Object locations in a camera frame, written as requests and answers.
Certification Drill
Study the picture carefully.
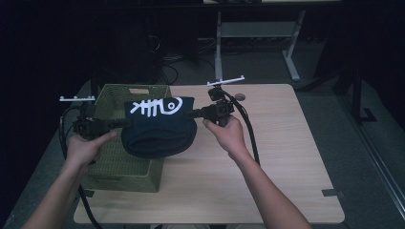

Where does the metal floor rail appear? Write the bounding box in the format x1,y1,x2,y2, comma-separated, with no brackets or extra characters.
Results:
337,92,405,220

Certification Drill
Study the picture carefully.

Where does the black metal stand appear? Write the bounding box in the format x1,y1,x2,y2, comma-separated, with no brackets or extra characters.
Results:
332,61,378,126

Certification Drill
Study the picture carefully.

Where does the thick black gripper cable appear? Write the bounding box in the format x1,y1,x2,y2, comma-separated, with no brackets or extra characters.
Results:
58,105,103,229
223,90,262,166

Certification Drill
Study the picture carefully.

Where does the tangle of black floor cables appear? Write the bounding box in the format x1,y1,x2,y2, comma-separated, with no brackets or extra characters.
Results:
147,32,219,85

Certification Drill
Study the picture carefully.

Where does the person's left hand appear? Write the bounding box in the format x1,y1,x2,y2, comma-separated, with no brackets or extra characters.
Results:
64,130,119,169

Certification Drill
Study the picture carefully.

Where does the green woven basket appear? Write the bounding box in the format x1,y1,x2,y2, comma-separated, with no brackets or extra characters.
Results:
81,83,173,194

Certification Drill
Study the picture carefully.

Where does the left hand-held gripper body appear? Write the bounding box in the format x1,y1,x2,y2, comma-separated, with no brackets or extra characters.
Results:
58,94,112,141

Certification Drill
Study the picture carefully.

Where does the blue fishbone print sweater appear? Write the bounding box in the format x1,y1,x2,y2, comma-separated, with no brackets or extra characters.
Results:
120,95,199,159

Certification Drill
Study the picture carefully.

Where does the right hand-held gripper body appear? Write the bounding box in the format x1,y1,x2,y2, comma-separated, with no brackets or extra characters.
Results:
202,74,246,128

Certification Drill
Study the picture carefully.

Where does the white frame desk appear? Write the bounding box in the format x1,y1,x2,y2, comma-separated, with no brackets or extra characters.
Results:
202,0,342,82

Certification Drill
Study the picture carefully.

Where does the grey tape strip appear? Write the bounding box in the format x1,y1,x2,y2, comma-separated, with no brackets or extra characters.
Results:
321,188,346,198

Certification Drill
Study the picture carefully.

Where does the person's right hand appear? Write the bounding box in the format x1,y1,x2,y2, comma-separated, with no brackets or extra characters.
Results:
202,114,251,161

